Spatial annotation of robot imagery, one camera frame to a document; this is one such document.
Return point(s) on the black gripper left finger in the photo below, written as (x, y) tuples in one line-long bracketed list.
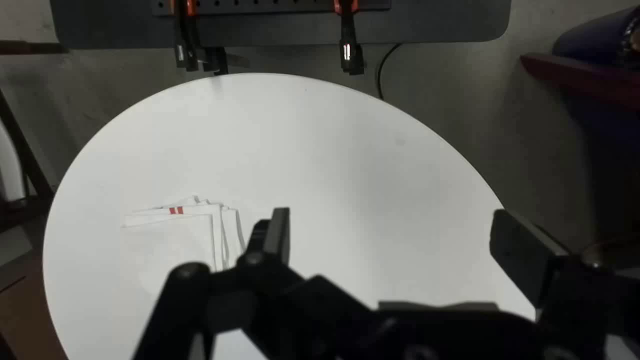
[(268, 241)]

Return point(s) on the dark grey wall panel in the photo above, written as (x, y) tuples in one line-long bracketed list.
[(94, 24)]

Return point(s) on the black orange clamp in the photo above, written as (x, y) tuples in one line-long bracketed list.
[(189, 51), (350, 51)]

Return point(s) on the round white table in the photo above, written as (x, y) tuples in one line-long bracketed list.
[(378, 203)]

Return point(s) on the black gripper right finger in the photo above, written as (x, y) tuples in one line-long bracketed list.
[(527, 255)]

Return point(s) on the black chair frame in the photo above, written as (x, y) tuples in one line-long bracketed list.
[(24, 191)]

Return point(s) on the right black orange clamp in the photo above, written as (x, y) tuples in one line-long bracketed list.
[(350, 51)]

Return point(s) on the dark blue object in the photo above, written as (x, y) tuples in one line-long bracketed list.
[(607, 40)]

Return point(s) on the left black orange clamp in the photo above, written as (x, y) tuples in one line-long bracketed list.
[(189, 51)]

